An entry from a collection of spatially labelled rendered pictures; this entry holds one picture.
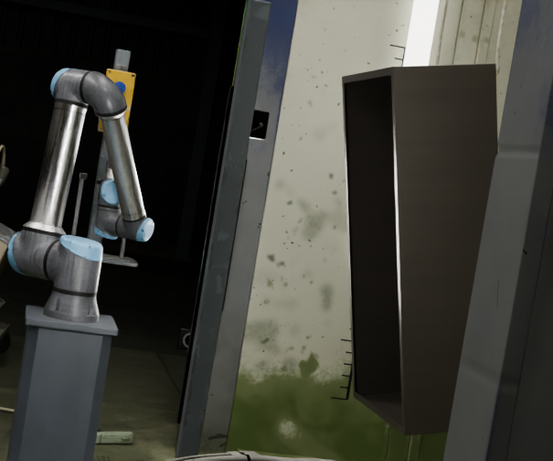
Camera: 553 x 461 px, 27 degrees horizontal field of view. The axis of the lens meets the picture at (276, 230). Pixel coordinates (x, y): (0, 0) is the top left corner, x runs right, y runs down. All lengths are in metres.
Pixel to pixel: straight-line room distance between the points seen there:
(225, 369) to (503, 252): 2.91
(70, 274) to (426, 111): 1.30
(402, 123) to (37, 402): 1.51
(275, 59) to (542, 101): 2.87
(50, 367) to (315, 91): 1.65
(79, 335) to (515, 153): 2.20
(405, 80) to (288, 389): 1.66
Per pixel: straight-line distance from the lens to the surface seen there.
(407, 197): 3.72
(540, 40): 2.00
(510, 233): 1.96
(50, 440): 3.96
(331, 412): 4.92
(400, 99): 3.71
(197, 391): 2.78
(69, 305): 3.93
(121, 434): 4.96
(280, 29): 4.74
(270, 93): 4.72
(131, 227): 4.25
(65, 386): 3.92
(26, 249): 4.04
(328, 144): 4.77
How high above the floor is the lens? 1.25
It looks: 3 degrees down
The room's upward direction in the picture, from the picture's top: 9 degrees clockwise
